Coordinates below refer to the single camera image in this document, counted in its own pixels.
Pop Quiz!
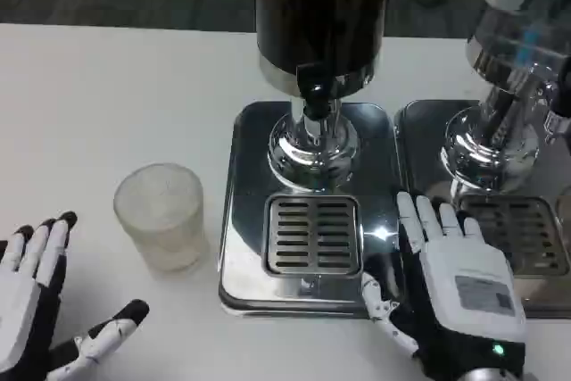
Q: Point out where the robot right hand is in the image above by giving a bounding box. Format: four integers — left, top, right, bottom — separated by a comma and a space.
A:
360, 191, 530, 381

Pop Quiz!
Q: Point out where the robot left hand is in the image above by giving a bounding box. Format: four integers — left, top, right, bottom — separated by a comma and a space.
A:
0, 210, 151, 381

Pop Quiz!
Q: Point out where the clear ribbed glass cup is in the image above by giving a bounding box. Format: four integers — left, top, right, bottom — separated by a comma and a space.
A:
112, 162, 211, 274

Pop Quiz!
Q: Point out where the slotted steel drip grid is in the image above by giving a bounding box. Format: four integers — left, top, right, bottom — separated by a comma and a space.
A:
263, 193, 363, 276
454, 193, 571, 277

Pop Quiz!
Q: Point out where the steel drip tray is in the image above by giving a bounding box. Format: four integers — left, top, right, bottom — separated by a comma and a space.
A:
218, 99, 406, 320
394, 98, 571, 316

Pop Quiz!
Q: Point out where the clear tank drink dispenser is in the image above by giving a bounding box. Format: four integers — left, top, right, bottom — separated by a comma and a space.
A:
439, 0, 571, 198

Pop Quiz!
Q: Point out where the black dispenser tap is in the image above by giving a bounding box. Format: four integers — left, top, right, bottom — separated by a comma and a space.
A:
296, 62, 343, 141

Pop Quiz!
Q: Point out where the dark liquid drink dispenser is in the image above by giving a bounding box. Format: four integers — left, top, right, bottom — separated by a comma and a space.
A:
254, 0, 396, 191

